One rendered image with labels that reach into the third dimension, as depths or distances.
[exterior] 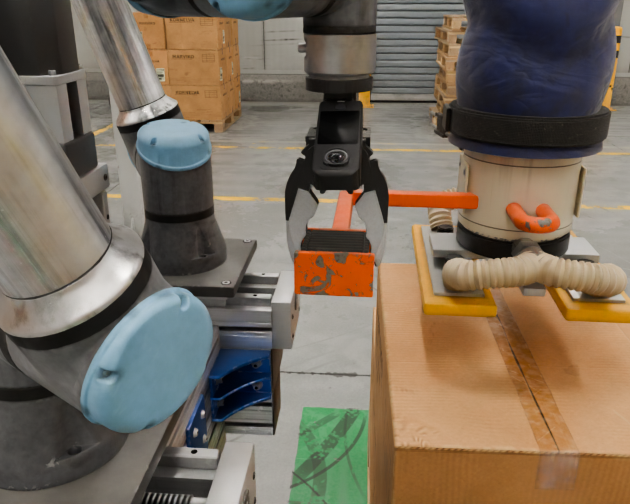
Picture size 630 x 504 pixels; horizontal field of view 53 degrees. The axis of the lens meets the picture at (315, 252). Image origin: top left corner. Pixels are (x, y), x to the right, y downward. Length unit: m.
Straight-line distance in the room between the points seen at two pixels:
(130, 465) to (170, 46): 7.31
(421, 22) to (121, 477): 9.70
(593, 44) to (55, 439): 0.78
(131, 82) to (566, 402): 0.84
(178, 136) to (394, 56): 9.18
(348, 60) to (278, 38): 9.66
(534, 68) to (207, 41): 6.95
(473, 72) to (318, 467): 1.61
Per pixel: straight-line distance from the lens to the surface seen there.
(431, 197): 0.96
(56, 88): 0.81
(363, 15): 0.67
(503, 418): 0.91
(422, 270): 1.00
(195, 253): 1.07
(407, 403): 0.91
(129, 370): 0.47
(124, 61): 1.15
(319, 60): 0.67
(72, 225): 0.44
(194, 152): 1.04
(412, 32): 10.16
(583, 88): 0.92
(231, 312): 1.08
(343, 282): 0.69
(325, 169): 0.60
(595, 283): 0.89
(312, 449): 2.33
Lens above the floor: 1.46
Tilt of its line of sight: 21 degrees down
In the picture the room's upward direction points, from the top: straight up
